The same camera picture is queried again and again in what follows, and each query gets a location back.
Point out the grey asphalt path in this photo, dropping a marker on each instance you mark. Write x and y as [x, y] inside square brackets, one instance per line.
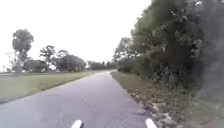
[96, 100]

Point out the group of distant trees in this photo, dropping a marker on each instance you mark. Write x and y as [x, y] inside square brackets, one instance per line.
[66, 61]

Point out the leaf-strewn grass verge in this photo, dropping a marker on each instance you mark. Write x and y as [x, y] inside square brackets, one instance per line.
[160, 96]

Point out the row of dense trees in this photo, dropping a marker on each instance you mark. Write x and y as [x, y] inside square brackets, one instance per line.
[173, 43]

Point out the robot's own part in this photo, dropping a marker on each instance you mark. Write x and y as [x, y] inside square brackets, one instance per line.
[150, 123]
[77, 124]

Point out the grass field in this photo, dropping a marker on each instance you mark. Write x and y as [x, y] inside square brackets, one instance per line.
[30, 83]

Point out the tall tree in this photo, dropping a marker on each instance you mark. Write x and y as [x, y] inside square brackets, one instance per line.
[22, 43]

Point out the grey road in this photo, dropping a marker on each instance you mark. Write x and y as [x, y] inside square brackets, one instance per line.
[10, 74]

